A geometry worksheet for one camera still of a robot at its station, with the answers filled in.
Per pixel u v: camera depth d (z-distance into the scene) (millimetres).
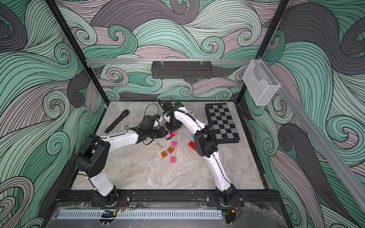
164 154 882
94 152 475
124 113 1078
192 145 926
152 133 780
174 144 926
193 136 978
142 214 697
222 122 1012
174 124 815
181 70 1065
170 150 901
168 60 939
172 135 925
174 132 923
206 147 584
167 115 713
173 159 875
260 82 763
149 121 731
